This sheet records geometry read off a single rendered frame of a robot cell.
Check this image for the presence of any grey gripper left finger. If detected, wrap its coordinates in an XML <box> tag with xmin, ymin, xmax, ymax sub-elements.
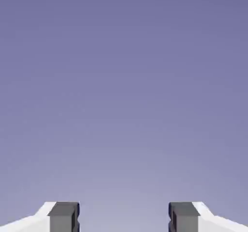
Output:
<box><xmin>0</xmin><ymin>201</ymin><xmax>80</xmax><ymax>232</ymax></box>

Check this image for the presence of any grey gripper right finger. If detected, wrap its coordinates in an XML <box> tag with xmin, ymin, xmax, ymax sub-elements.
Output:
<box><xmin>168</xmin><ymin>201</ymin><xmax>248</xmax><ymax>232</ymax></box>

